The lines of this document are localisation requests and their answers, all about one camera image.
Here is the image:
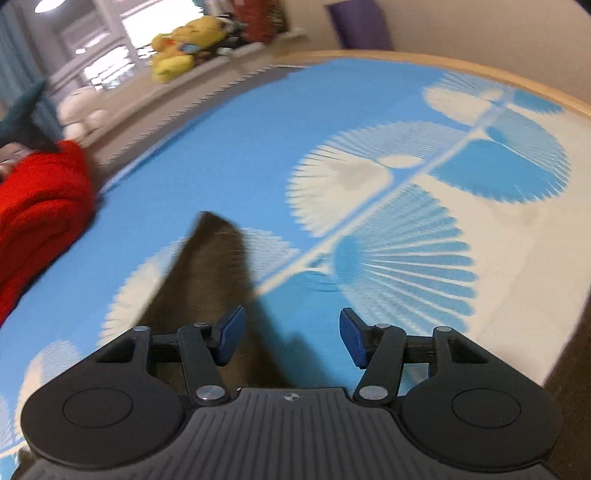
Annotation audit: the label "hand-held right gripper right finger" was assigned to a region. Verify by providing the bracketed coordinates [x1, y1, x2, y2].
[338, 307, 491, 408]

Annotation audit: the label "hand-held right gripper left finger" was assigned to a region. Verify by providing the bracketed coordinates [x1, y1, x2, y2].
[98, 305, 247, 408]

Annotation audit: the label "brown corduroy pants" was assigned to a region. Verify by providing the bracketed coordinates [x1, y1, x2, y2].
[137, 210, 320, 394]

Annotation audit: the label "blue white patterned bed sheet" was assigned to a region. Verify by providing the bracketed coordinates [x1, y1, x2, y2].
[0, 57, 591, 462]

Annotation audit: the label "red fleece blanket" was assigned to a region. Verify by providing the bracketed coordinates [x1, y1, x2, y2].
[0, 139, 101, 325]

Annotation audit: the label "white plush toy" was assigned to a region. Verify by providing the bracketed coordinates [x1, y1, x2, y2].
[57, 86, 110, 142]

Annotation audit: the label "yellow plush toy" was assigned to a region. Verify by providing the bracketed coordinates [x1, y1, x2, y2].
[151, 16, 228, 84]

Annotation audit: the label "dark teal plush toy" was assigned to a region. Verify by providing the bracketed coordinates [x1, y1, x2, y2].
[0, 78, 64, 154]

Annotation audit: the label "white framed window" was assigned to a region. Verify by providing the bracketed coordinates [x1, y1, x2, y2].
[44, 0, 195, 90]

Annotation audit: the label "teal curtain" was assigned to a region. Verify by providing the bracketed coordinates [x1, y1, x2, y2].
[0, 0, 61, 134]

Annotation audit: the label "wooden bed frame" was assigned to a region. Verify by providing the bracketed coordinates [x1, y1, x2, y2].
[271, 46, 591, 121]

